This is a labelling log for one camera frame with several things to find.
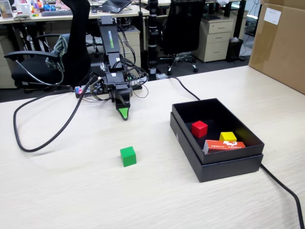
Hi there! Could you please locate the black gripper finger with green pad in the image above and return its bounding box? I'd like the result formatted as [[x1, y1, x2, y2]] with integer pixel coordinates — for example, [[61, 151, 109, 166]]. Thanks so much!
[[116, 106, 131, 121]]

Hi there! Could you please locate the black laptop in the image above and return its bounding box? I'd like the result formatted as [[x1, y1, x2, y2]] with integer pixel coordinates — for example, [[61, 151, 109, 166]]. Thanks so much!
[[98, 0, 133, 14]]

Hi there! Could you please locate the beige office desk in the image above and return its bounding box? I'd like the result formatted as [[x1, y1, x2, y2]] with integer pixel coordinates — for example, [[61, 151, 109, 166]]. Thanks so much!
[[0, 4, 150, 25]]

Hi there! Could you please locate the thick black looped cable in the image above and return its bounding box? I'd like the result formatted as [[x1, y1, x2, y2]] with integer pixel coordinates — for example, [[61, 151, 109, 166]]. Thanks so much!
[[13, 78, 96, 154]]

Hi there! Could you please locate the red wooden cube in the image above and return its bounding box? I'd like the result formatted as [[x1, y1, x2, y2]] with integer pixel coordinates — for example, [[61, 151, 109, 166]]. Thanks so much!
[[191, 120, 208, 138]]

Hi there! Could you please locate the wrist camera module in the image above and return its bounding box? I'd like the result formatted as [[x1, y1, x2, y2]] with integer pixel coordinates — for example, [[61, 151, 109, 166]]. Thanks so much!
[[89, 75, 106, 95]]

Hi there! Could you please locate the orange-red paper carton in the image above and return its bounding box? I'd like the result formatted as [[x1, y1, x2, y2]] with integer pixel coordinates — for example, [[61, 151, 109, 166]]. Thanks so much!
[[203, 139, 246, 155]]

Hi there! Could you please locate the black mesh office chair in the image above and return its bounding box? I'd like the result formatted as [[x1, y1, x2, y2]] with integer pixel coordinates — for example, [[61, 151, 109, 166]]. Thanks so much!
[[156, 0, 207, 76]]

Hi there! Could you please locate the white mug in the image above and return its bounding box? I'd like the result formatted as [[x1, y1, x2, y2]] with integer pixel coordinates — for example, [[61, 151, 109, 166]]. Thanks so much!
[[15, 2, 33, 15]]

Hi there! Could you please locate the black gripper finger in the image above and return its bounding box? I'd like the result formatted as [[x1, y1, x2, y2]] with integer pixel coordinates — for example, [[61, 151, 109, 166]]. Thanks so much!
[[113, 87, 133, 109]]

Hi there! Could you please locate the beige three-drawer pedestal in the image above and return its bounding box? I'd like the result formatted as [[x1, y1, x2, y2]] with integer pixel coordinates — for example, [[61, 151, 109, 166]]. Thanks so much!
[[192, 17, 234, 63]]

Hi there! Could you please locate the black pole with white bands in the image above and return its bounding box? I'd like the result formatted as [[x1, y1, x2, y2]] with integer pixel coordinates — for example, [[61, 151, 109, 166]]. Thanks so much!
[[146, 0, 160, 75]]

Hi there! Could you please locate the large brown cardboard box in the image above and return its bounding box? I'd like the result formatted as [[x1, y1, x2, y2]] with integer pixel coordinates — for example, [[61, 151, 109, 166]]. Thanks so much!
[[248, 0, 305, 95]]

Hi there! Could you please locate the framed photo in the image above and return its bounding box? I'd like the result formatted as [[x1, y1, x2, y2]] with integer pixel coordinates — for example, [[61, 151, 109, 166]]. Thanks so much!
[[0, 0, 14, 20]]

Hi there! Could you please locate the white paper label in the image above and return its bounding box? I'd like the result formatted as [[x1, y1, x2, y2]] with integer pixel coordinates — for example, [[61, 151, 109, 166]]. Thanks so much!
[[264, 7, 282, 26]]

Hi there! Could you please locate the yellow wooden cube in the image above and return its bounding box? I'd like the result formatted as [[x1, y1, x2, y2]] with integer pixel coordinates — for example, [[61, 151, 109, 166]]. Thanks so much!
[[219, 131, 237, 143]]

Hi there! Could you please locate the thick black long cable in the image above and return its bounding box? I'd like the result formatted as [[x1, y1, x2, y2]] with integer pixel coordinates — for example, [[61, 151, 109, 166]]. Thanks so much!
[[154, 75, 305, 229]]

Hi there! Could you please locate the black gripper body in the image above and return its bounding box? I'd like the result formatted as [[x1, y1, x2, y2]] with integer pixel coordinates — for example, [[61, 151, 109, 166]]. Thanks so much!
[[104, 73, 131, 96]]

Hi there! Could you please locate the black office chair with armrests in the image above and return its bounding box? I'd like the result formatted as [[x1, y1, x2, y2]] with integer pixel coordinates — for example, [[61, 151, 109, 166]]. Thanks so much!
[[3, 0, 92, 94]]

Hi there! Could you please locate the black keyboard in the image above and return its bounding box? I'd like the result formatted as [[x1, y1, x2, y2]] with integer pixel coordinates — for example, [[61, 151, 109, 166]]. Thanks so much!
[[41, 10, 73, 17]]

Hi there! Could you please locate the green wooden cube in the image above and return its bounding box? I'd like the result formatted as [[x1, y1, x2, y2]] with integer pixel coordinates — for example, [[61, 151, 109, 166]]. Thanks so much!
[[120, 146, 137, 167]]

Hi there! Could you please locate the controller circuit board red LED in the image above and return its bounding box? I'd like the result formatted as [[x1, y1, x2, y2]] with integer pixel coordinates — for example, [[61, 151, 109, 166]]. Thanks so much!
[[74, 85, 92, 99]]

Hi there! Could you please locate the striped green cloth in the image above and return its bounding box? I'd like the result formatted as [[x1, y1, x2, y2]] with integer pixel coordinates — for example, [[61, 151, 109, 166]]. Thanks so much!
[[45, 33, 71, 73]]

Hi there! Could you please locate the black trash bin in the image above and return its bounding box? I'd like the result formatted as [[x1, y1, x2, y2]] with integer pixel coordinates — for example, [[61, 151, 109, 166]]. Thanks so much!
[[225, 37, 244, 63]]

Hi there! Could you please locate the black box tray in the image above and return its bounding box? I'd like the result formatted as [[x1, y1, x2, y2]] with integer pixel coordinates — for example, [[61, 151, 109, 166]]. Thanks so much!
[[171, 97, 265, 165]]

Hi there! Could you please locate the beige drawer pedestal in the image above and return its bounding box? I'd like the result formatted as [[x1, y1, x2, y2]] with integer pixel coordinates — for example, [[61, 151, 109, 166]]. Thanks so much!
[[117, 26, 142, 68]]

